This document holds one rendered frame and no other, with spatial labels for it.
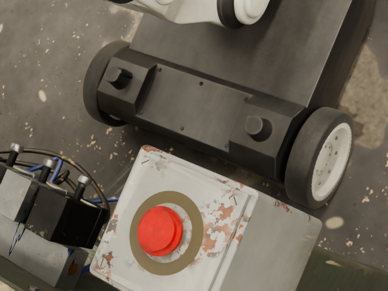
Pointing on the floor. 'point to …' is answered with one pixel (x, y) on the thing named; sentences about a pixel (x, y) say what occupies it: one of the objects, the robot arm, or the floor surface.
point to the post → (340, 273)
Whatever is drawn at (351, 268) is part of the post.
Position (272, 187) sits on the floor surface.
